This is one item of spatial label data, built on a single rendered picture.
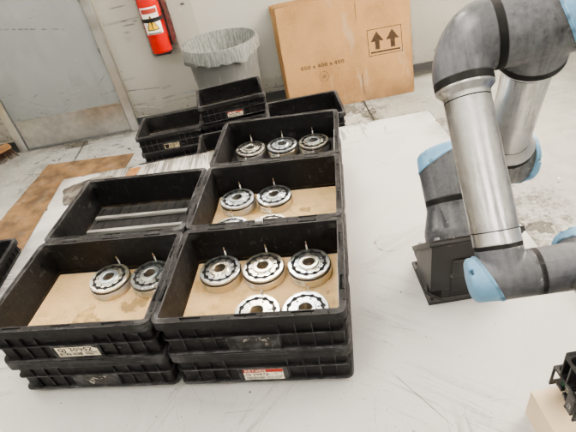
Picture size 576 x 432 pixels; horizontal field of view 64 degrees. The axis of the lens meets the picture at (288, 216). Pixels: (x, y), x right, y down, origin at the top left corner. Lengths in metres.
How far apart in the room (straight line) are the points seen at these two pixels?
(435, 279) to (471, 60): 0.55
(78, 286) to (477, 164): 1.02
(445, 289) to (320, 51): 2.88
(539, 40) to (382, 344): 0.70
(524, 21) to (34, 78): 3.93
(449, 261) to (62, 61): 3.62
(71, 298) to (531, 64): 1.14
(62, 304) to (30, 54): 3.19
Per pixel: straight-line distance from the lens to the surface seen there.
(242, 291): 1.12
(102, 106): 4.30
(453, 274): 1.16
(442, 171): 1.15
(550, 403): 1.01
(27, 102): 4.49
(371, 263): 1.32
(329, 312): 0.90
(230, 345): 1.01
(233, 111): 2.78
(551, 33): 0.85
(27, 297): 1.33
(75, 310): 1.28
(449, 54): 0.82
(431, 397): 1.07
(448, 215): 1.13
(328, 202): 1.34
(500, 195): 0.79
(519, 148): 1.12
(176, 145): 2.89
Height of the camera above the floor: 1.61
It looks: 37 degrees down
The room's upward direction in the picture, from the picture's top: 12 degrees counter-clockwise
